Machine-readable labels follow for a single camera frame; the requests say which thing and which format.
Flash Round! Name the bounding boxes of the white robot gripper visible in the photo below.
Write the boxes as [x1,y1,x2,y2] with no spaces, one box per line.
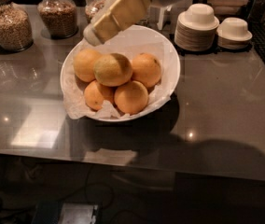
[83,0,183,46]

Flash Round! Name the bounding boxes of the glass jar colourful cereal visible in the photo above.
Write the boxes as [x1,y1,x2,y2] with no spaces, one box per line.
[84,0,112,25]

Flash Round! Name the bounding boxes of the middle glass cereal jar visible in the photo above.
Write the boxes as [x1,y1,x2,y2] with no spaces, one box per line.
[37,0,77,38]

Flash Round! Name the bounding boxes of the greenish orange center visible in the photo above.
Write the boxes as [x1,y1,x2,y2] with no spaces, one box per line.
[93,53,133,87]

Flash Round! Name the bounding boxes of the orange top right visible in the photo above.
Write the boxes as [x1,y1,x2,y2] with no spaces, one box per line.
[132,53,161,88]

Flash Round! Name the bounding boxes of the orange bottom right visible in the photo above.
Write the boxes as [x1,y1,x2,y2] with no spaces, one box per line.
[114,80,148,115]

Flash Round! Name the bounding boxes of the small orange bottom left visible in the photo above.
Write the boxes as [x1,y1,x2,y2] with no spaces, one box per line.
[84,80,114,111]

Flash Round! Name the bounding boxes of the short stack paper bowls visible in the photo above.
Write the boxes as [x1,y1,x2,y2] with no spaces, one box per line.
[216,17,253,49]

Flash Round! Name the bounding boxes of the white paper liner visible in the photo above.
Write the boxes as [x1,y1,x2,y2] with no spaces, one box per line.
[63,31,174,121]

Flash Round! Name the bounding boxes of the large glass cereal jar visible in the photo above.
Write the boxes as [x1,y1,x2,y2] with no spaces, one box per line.
[0,0,33,51]

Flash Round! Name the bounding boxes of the grey box under table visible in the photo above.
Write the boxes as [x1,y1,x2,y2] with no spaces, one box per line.
[31,202,100,224]

